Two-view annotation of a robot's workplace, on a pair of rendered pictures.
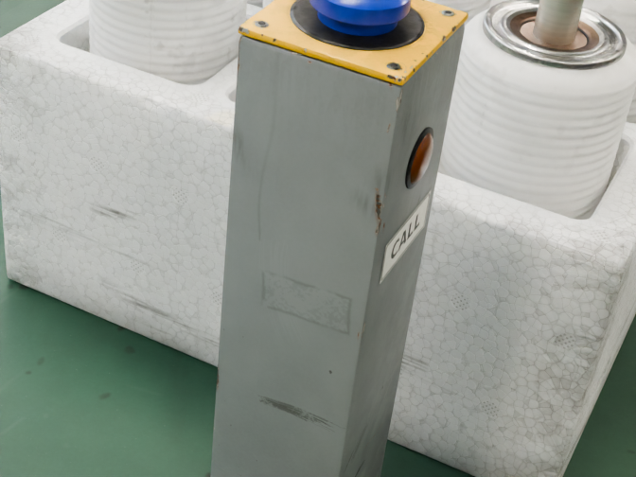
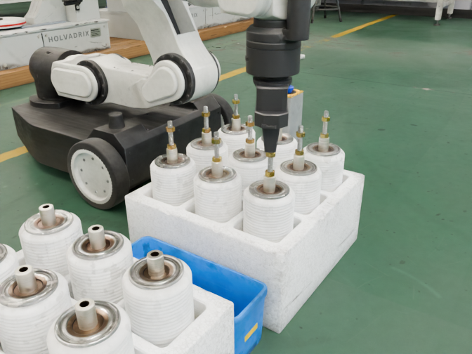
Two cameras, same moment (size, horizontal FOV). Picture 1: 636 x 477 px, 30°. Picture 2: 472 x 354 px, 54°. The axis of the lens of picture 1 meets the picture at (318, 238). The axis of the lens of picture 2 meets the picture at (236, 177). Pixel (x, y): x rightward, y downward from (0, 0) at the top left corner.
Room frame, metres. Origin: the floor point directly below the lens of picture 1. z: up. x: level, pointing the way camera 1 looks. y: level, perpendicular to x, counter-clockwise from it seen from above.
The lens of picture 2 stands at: (1.64, 0.12, 0.64)
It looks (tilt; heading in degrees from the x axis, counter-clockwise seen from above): 26 degrees down; 192
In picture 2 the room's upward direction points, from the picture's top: straight up
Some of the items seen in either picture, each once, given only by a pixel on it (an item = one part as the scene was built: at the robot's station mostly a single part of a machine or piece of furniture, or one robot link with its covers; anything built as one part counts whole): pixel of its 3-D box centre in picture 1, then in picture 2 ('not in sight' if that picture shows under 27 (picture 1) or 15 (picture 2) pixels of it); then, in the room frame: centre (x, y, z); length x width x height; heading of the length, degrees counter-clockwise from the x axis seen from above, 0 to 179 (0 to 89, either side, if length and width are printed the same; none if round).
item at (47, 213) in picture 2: not in sight; (48, 215); (1.07, -0.31, 0.26); 0.02 x 0.02 x 0.03
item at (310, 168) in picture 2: not in sight; (298, 167); (0.77, 0.06, 0.25); 0.08 x 0.08 x 0.01
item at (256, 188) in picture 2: not in sight; (269, 189); (0.88, 0.02, 0.25); 0.08 x 0.08 x 0.01
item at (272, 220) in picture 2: not in sight; (267, 231); (0.88, 0.02, 0.16); 0.10 x 0.10 x 0.18
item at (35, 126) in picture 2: not in sight; (105, 104); (0.26, -0.63, 0.19); 0.64 x 0.52 x 0.33; 69
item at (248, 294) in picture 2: not in sight; (186, 297); (0.99, -0.12, 0.06); 0.30 x 0.11 x 0.12; 68
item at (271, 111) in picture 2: not in sight; (273, 82); (0.88, 0.02, 0.45); 0.13 x 0.10 x 0.12; 8
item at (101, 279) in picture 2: not in sight; (106, 293); (1.11, -0.20, 0.16); 0.10 x 0.10 x 0.18
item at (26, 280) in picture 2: not in sight; (26, 279); (1.22, -0.25, 0.26); 0.02 x 0.02 x 0.03
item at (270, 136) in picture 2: not in sight; (270, 135); (0.89, 0.02, 0.36); 0.03 x 0.02 x 0.06; 98
